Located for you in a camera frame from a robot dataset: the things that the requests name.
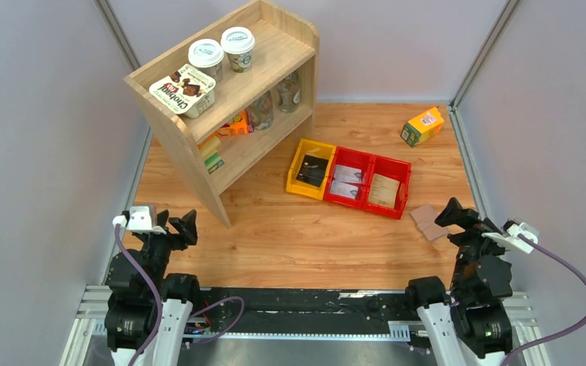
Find middle red plastic bin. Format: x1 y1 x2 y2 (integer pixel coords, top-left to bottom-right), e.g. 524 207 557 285
323 146 374 210

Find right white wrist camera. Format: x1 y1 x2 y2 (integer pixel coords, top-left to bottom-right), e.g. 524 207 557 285
482 219 539 254

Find orange green juice carton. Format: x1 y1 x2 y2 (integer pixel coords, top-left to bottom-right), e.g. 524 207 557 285
400 107 444 147

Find right red plastic bin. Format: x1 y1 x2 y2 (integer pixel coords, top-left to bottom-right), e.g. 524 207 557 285
362 155 411 220

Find left glass jar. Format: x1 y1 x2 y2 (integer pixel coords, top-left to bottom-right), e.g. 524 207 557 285
246 91 274 130

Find tan cards stack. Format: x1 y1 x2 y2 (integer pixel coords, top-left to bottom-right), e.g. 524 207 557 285
368 174 401 209

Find glass jar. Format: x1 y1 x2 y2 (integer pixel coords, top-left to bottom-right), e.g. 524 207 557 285
246 91 274 130
277 71 301 113

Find right white-lidded paper cup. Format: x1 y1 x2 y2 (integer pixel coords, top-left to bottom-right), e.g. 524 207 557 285
221 27 256 73

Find white-lidded paper cup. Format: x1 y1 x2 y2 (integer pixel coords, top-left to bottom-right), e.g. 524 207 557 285
221 27 256 73
188 38 225 82

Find red plastic bin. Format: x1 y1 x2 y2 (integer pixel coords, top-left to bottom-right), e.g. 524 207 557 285
362 155 411 220
323 146 374 210

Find wooden shelf unit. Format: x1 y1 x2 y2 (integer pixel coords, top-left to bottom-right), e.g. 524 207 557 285
124 1 320 226

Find pink leather card holder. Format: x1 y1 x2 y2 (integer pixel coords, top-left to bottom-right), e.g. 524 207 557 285
410 204 449 242

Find orange snack box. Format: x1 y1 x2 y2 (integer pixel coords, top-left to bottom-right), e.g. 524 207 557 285
217 109 254 137

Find right glass jar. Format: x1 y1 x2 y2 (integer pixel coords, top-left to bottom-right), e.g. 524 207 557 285
277 71 301 113

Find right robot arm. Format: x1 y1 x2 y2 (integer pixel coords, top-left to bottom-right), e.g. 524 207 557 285
405 197 513 365

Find yellow plastic bin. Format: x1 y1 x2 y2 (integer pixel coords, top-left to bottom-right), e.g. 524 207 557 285
286 138 337 201

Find white cards stack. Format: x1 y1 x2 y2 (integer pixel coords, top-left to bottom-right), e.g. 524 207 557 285
329 165 362 200

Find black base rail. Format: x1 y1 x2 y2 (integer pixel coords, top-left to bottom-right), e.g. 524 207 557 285
194 287 422 339

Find black cards stack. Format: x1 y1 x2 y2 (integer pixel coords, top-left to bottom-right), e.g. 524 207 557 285
296 154 329 188

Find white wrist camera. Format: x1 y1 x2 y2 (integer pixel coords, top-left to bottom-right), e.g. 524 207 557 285
482 219 539 254
112 205 167 234

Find left white-lidded paper cup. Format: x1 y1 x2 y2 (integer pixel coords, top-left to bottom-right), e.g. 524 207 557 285
188 38 225 82

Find Chobani yogurt pack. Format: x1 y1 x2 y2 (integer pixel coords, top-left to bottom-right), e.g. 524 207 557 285
149 64 217 119

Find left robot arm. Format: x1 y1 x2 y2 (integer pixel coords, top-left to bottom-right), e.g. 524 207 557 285
104 205 201 365

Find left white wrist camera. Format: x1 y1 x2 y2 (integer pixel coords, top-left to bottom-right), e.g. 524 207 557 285
112 205 167 234

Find yellow green sponge pack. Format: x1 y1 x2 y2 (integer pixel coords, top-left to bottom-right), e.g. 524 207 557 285
198 135 224 174

